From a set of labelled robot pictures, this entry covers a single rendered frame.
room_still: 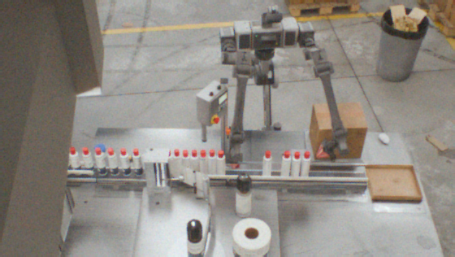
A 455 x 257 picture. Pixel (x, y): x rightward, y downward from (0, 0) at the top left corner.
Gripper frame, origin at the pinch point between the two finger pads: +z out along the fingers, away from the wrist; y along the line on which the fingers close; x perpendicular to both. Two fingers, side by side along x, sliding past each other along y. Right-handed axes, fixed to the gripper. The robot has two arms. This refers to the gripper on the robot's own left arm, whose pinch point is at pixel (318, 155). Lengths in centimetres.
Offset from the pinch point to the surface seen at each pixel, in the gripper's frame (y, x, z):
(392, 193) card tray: 9, 50, -12
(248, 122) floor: -145, 40, 107
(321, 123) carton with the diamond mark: -22.4, -0.6, -6.4
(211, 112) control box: 0, -69, 14
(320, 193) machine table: 9.7, 17.2, 16.0
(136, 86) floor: -196, -44, 177
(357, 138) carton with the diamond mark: -18.7, 23.1, -14.2
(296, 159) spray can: 2.0, -8.6, 9.2
